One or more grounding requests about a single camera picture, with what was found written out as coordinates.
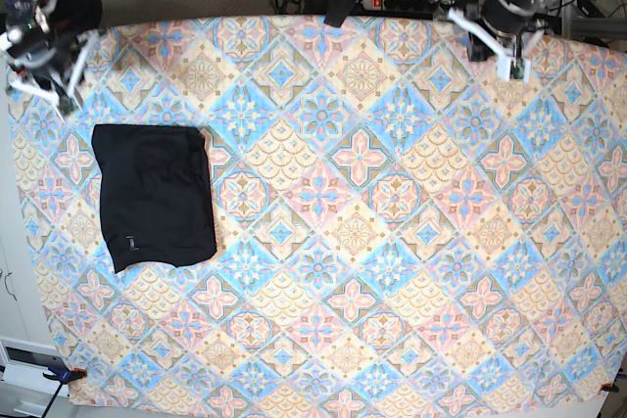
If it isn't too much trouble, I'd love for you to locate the dark navy T-shirt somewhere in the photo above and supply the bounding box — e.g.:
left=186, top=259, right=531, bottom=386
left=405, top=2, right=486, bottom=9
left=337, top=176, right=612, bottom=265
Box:
left=91, top=124, right=217, bottom=272

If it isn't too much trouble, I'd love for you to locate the black orange clamp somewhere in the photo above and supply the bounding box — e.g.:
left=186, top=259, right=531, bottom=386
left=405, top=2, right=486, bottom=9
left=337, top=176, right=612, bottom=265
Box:
left=600, top=367, right=627, bottom=394
left=41, top=366, right=87, bottom=418

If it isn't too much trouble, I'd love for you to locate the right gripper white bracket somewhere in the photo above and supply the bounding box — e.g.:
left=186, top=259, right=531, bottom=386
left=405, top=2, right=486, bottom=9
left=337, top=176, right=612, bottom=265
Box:
left=5, top=29, right=106, bottom=115

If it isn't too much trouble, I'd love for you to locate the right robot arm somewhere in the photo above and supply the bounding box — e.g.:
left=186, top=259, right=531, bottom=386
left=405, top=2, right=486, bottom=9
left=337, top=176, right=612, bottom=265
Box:
left=1, top=0, right=105, bottom=118

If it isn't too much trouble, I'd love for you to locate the black orange clamp left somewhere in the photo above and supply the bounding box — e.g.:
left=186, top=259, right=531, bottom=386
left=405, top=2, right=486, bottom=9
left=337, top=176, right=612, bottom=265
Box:
left=41, top=366, right=87, bottom=418

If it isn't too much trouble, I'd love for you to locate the white cabinet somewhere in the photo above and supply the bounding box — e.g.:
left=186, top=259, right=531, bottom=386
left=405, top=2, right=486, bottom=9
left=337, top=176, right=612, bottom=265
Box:
left=0, top=94, right=65, bottom=417

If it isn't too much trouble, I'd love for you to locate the black remote control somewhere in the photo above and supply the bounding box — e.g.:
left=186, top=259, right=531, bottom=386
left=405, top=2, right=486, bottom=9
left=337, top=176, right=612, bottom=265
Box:
left=324, top=0, right=362, bottom=28

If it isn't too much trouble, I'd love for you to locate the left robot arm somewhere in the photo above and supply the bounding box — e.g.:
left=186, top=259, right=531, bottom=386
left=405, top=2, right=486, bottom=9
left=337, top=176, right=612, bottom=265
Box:
left=446, top=0, right=562, bottom=82

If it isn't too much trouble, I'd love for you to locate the black orange clamp right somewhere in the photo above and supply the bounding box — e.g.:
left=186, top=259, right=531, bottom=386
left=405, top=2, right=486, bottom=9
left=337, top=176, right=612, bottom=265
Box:
left=600, top=367, right=627, bottom=394

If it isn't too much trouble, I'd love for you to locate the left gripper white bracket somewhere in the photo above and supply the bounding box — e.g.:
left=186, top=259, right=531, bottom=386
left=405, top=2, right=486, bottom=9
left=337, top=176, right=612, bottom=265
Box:
left=447, top=8, right=545, bottom=83

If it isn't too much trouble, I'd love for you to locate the white power strip red switch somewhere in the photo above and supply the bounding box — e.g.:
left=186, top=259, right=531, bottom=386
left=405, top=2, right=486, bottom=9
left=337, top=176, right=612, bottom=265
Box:
left=362, top=0, right=458, bottom=16

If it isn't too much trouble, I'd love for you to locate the colourful patterned tablecloth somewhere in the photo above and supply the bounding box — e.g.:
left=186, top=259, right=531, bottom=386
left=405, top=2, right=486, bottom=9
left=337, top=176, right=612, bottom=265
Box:
left=8, top=17, right=626, bottom=417

